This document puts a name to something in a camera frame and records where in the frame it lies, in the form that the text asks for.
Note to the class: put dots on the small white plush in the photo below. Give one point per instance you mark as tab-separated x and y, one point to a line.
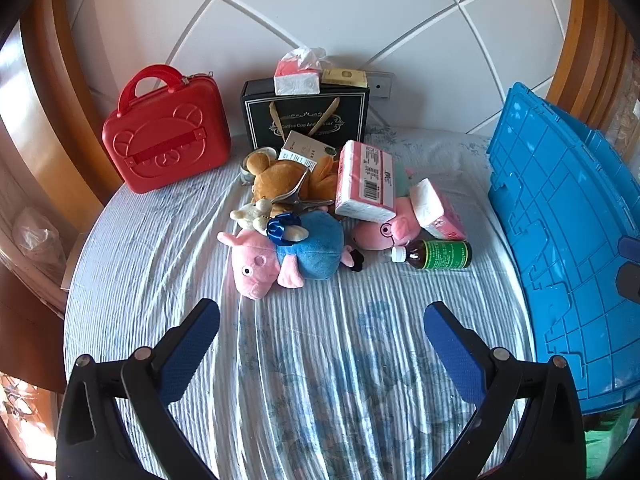
250	215

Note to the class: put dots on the wooden headboard frame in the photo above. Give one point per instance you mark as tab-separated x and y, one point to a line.
60	110
590	60

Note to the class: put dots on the silver metal hand tool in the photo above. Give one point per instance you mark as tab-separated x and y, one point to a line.
300	187

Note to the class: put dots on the brown bear plush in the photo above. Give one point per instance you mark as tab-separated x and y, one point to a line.
272	180

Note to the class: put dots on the clear plastic bag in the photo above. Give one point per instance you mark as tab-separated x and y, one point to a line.
40	245

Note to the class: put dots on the blue ribbon bow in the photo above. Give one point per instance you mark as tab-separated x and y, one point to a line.
280	227

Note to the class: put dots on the white wall socket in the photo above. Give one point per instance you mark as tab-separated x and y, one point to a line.
381	85

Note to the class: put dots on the flat gold box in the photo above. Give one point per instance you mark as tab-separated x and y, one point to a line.
345	77

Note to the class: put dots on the red bear-embossed carry case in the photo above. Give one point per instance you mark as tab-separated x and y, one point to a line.
165	145

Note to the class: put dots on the blue plastic crate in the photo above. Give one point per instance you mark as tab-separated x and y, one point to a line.
560	240

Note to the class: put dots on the pink pig plush blue outfit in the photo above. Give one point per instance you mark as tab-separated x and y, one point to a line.
315	245

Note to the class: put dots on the red and white tissue pack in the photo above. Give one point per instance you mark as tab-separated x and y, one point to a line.
297	82

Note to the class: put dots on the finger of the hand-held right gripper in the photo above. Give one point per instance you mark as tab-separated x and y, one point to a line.
631	250
630	285

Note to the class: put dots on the black gift bag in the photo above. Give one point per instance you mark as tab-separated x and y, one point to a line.
260	120

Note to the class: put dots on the wooden bedside table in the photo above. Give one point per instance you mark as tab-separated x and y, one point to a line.
25	340

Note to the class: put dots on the pink tissue pack with barcode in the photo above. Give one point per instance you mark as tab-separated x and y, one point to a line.
365	180

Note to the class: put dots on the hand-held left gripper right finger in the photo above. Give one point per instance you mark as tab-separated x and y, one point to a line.
450	350

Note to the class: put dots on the dark bottle green label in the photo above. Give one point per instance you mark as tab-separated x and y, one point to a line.
440	255

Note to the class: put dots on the pink pig plush teal outfit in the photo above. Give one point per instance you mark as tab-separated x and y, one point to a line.
375	235

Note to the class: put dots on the white and green carton box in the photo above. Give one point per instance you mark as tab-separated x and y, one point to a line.
300	149

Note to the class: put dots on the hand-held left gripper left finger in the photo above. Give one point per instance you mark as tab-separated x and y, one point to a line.
192	345

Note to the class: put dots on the white padded headboard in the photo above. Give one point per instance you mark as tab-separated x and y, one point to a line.
325	20

